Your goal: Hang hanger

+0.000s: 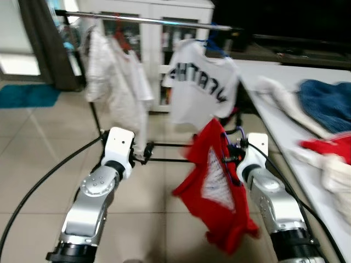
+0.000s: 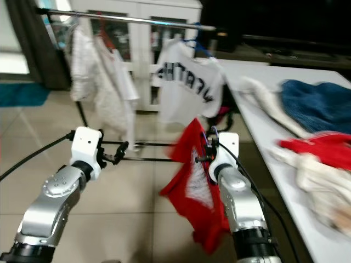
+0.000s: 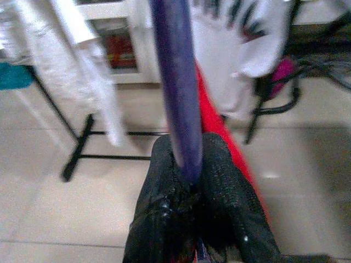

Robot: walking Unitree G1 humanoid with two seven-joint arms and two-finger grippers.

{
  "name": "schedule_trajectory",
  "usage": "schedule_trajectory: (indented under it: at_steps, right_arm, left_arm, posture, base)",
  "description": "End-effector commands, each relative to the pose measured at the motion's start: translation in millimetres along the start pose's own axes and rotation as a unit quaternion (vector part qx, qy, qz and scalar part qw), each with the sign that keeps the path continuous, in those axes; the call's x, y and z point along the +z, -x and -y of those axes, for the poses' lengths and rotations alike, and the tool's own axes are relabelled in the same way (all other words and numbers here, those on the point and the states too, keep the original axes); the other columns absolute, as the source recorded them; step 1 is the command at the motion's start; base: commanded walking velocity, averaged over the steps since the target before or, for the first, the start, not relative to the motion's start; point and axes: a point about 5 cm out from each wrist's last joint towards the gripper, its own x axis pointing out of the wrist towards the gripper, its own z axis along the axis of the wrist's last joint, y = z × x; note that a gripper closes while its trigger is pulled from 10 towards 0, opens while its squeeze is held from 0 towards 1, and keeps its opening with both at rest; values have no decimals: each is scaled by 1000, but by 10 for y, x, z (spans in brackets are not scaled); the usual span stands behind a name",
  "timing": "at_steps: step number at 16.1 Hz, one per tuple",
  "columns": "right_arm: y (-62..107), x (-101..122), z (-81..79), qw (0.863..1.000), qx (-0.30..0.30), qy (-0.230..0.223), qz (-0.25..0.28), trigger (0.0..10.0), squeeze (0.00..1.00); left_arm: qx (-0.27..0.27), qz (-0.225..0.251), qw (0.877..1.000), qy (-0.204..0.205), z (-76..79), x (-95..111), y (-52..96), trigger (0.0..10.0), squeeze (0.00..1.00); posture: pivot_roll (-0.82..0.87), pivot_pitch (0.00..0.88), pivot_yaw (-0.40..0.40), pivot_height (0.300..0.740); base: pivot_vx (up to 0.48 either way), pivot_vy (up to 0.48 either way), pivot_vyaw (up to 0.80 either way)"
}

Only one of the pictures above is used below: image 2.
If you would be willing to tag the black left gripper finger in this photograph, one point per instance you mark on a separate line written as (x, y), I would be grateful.
(120, 146)
(120, 159)

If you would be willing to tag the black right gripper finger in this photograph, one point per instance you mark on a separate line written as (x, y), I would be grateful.
(201, 159)

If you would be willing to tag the purple clothes hanger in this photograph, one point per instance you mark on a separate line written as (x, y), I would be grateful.
(214, 131)

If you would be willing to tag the red polo shirt white logo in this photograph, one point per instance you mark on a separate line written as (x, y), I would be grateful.
(175, 192)

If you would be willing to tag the white shirt plaid trim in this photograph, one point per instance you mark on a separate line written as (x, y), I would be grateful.
(323, 186)

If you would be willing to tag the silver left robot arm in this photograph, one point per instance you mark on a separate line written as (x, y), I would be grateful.
(46, 211)

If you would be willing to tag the red clothes hanger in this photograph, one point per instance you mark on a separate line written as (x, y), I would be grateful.
(107, 38)

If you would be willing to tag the white t-shirt black lettering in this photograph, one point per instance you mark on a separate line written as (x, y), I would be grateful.
(175, 109)

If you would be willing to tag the white jacket black stitching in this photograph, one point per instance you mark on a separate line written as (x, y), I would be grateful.
(88, 76)

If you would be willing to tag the cream white garment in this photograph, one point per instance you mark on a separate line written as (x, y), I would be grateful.
(274, 104)

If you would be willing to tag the large white table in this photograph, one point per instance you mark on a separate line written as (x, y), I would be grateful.
(252, 68)

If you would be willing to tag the white glass door cabinet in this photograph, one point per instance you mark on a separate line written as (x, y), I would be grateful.
(139, 44)

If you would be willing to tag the teal rug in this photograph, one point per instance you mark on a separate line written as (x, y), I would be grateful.
(19, 94)

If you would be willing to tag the red shirt white stripes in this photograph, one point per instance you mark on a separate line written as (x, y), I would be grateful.
(323, 148)

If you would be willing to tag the blue denim jacket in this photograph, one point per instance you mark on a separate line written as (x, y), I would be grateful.
(318, 104)

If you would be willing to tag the grey curtain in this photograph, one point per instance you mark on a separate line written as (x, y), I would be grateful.
(41, 44)

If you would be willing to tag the black cabinet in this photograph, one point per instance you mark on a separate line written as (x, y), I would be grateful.
(279, 22)

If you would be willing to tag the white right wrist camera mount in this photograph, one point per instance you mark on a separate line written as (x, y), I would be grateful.
(227, 145)

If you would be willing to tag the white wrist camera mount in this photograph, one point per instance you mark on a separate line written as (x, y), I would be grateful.
(88, 145)
(227, 145)

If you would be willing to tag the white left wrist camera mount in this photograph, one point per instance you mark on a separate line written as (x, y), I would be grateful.
(88, 145)

